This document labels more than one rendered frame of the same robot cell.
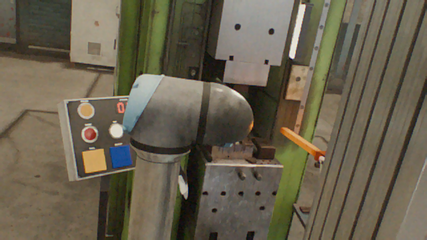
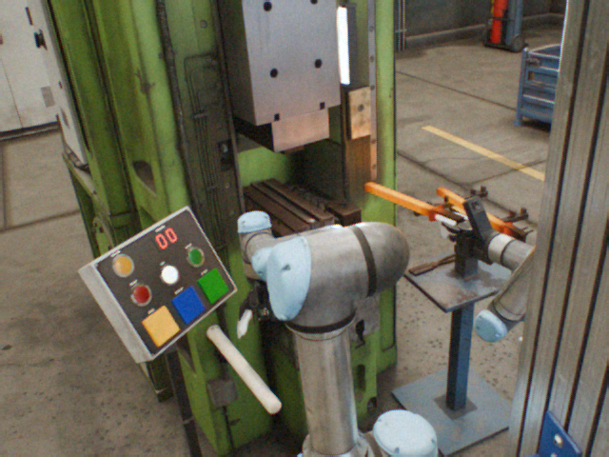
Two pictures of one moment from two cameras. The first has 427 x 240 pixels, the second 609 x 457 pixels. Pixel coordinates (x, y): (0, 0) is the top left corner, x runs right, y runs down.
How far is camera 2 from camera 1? 0.38 m
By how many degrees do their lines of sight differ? 15
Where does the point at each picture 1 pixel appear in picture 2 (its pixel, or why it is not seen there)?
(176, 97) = (336, 264)
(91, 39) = not seen: outside the picture
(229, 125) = (399, 269)
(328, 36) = (383, 37)
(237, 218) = not seen: hidden behind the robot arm
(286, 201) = not seen: hidden behind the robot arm
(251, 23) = (289, 62)
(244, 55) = (292, 107)
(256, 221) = (363, 307)
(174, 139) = (345, 308)
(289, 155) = (374, 207)
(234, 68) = (284, 129)
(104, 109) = (143, 252)
